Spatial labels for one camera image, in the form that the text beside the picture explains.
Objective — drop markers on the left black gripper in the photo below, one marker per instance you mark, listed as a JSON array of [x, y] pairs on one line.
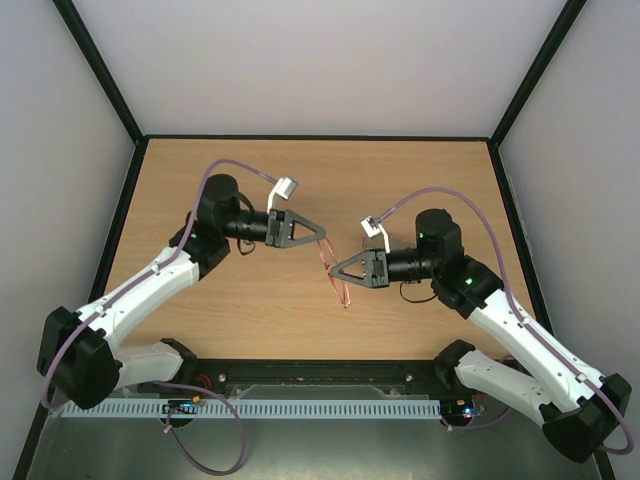
[[280, 220]]

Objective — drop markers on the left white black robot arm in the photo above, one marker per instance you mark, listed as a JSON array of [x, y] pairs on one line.
[[82, 354]]

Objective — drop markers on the flag pattern glasses case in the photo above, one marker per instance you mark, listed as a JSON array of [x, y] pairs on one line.
[[395, 244]]

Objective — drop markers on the right green circuit board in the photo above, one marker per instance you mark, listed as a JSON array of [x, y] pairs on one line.
[[462, 411]]

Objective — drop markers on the black frame post left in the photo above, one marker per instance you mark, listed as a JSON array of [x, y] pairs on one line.
[[86, 44]]

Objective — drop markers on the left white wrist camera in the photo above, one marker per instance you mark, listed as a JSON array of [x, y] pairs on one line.
[[283, 188]]

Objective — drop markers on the left black circuit board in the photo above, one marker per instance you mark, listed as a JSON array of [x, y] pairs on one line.
[[182, 406]]

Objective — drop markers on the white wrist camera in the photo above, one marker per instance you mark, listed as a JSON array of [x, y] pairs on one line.
[[283, 188], [376, 235]]

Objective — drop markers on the black frame post right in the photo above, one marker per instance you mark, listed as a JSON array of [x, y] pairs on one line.
[[543, 58]]

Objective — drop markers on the light blue slotted cable duct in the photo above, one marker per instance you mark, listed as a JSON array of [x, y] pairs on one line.
[[268, 409]]

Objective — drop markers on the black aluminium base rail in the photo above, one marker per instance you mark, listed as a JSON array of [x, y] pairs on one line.
[[405, 376]]

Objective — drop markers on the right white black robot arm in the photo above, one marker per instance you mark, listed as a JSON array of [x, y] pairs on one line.
[[575, 405]]

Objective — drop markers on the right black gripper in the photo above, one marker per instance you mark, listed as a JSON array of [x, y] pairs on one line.
[[378, 268]]

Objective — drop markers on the black frame post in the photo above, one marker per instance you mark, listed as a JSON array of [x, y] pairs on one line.
[[543, 58], [86, 44]]

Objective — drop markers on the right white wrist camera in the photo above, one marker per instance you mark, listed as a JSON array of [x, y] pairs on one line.
[[376, 235]]

